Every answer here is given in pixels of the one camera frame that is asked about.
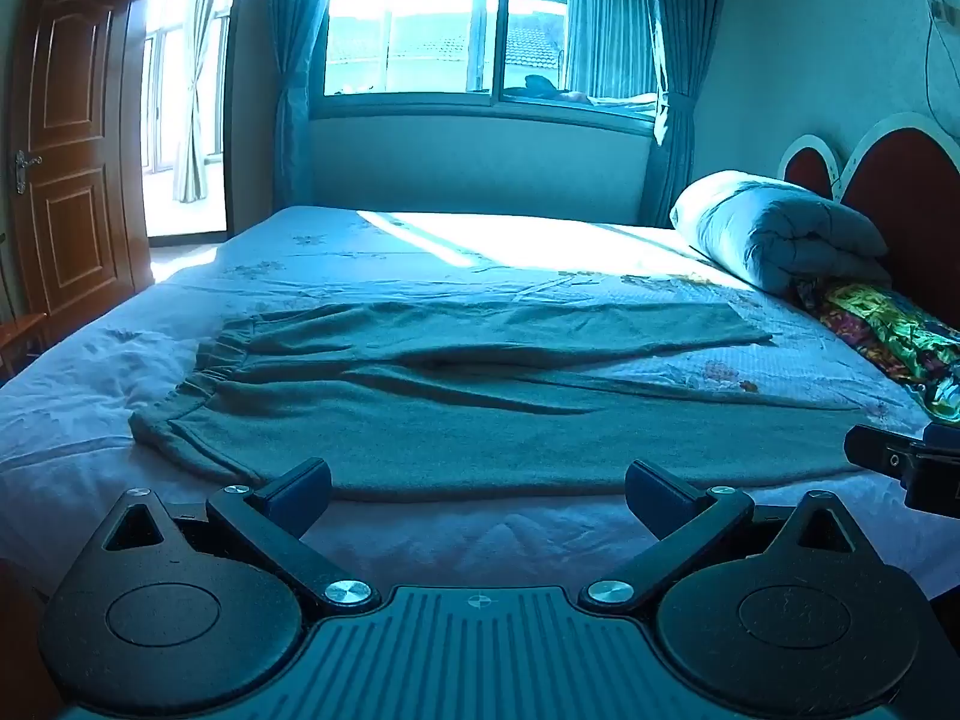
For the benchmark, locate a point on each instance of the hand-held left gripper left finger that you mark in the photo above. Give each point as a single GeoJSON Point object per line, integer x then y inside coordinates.
{"type": "Point", "coordinates": [304, 493]}

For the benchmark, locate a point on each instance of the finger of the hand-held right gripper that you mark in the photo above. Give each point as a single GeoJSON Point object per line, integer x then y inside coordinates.
{"type": "Point", "coordinates": [874, 450]}

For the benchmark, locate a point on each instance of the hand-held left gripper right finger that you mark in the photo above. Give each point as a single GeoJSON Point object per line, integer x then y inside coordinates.
{"type": "Point", "coordinates": [654, 499]}

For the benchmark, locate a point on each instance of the grey pants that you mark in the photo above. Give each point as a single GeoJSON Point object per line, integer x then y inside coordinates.
{"type": "Point", "coordinates": [465, 435]}

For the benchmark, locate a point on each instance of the colourful patterned pillow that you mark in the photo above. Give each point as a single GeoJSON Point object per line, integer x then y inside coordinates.
{"type": "Point", "coordinates": [892, 334]}

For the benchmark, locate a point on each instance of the bed with floral sheet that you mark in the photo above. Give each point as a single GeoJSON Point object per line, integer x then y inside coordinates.
{"type": "Point", "coordinates": [97, 405]}

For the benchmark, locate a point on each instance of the folded white quilt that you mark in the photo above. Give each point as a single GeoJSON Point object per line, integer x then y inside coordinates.
{"type": "Point", "coordinates": [772, 232]}

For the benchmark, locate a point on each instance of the red and white headboard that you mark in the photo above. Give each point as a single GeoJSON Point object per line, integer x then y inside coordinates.
{"type": "Point", "coordinates": [900, 180]}

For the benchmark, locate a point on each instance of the white balcony curtain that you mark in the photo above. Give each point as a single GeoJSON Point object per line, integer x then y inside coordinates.
{"type": "Point", "coordinates": [193, 112]}

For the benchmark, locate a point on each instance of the brown wooden door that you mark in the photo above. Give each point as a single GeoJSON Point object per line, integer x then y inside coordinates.
{"type": "Point", "coordinates": [71, 142]}

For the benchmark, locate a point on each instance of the blue curtain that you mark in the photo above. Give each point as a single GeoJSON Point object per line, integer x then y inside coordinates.
{"type": "Point", "coordinates": [296, 52]}
{"type": "Point", "coordinates": [682, 52]}

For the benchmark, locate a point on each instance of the sheer curtain behind window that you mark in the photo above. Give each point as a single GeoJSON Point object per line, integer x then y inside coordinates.
{"type": "Point", "coordinates": [607, 22]}

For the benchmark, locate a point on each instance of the sliding glass window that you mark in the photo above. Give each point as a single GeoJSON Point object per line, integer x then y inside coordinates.
{"type": "Point", "coordinates": [420, 22]}

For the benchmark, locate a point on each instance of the wall socket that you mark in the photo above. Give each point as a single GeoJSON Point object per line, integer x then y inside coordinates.
{"type": "Point", "coordinates": [937, 7]}

